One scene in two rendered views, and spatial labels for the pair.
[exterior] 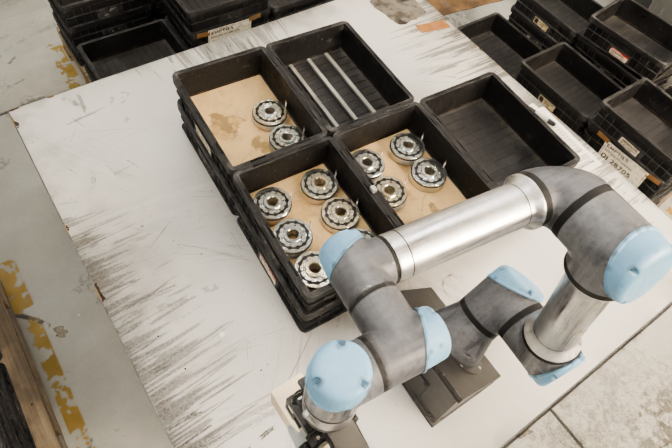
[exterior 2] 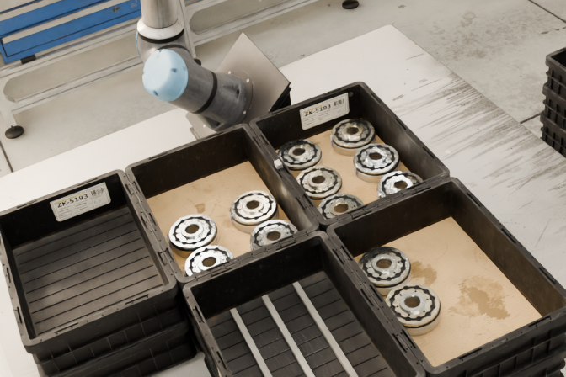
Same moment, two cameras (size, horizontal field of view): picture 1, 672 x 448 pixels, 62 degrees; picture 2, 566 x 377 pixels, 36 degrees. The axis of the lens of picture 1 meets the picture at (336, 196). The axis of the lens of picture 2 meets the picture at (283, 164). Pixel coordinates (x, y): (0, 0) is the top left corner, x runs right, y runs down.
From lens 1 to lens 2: 2.20 m
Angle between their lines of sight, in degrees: 83
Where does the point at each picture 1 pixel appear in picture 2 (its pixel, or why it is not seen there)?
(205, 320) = (467, 161)
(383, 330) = not seen: outside the picture
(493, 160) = (89, 269)
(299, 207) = (367, 199)
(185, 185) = not seen: hidden behind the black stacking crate
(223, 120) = (485, 307)
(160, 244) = (538, 222)
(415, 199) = (219, 215)
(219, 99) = not seen: hidden behind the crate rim
